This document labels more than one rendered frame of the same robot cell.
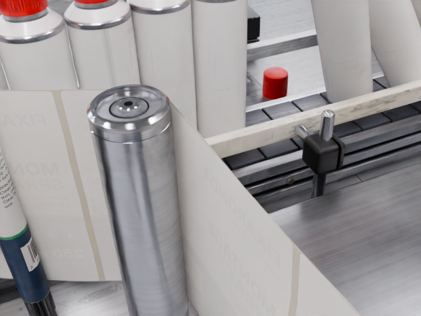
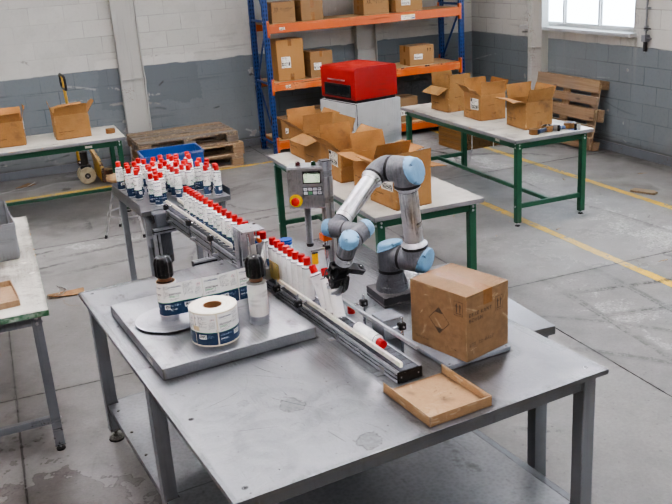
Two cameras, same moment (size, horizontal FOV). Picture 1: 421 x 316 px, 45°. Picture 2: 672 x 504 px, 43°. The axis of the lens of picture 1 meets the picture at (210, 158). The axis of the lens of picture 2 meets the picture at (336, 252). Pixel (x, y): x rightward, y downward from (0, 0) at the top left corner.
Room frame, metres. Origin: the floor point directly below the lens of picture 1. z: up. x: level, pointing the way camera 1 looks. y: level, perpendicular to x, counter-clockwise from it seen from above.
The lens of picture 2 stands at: (0.25, -3.62, 2.34)
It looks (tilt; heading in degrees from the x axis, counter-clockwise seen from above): 19 degrees down; 85
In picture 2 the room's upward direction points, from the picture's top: 4 degrees counter-clockwise
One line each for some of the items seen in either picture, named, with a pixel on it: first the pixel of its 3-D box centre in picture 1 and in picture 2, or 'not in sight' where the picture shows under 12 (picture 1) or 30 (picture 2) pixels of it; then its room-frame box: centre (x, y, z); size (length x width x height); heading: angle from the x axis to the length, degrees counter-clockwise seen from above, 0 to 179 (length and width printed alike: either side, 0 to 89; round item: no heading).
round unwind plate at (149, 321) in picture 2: not in sight; (170, 318); (-0.20, -0.09, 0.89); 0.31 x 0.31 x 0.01
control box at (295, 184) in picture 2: not in sight; (307, 185); (0.46, 0.11, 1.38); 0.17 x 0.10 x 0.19; 167
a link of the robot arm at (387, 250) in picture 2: not in sight; (391, 254); (0.81, 0.03, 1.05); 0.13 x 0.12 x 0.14; 138
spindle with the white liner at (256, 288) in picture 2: not in sight; (256, 288); (0.19, -0.20, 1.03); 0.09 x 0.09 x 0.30
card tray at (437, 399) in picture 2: not in sight; (436, 393); (0.80, -0.94, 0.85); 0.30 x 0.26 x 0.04; 112
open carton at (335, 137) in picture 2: not in sight; (345, 151); (0.90, 2.61, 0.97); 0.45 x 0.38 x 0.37; 19
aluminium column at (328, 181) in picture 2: not in sight; (329, 232); (0.54, 0.08, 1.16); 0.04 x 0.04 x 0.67; 22
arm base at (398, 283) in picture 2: not in sight; (391, 277); (0.81, 0.04, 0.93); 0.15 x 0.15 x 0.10
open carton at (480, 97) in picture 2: not in sight; (481, 98); (2.43, 4.45, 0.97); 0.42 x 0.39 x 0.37; 14
